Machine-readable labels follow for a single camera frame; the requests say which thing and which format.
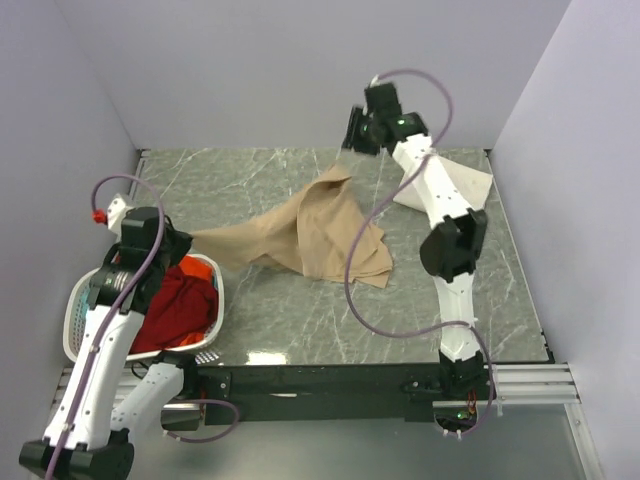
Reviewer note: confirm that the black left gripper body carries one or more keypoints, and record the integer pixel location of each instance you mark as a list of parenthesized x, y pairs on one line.
[(176, 246)]

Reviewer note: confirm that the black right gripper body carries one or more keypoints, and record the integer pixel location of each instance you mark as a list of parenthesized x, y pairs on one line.
[(359, 134)]

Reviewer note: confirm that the beige t shirt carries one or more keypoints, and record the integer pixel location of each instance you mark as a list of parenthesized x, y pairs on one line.
[(310, 234)]

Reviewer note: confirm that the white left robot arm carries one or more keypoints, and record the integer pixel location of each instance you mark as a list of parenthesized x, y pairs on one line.
[(90, 436)]

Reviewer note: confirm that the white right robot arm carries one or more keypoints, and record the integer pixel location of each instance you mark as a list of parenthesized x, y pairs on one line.
[(453, 246)]

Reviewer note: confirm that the orange t shirt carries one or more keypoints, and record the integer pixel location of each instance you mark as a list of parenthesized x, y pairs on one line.
[(196, 273)]

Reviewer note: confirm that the red t shirt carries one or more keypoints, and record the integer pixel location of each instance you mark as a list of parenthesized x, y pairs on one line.
[(178, 315)]

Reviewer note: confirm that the teal t shirt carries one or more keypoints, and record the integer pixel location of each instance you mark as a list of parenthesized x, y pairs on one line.
[(89, 298)]

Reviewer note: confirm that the folded white t shirt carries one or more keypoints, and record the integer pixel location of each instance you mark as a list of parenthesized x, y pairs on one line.
[(474, 185)]

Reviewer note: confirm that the white perforated laundry basket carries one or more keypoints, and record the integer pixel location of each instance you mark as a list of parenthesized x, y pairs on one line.
[(212, 331)]

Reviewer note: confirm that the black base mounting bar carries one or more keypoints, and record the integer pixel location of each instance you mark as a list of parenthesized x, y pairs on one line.
[(337, 392)]

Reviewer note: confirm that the aluminium frame rail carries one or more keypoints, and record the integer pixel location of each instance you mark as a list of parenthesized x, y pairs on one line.
[(514, 385)]

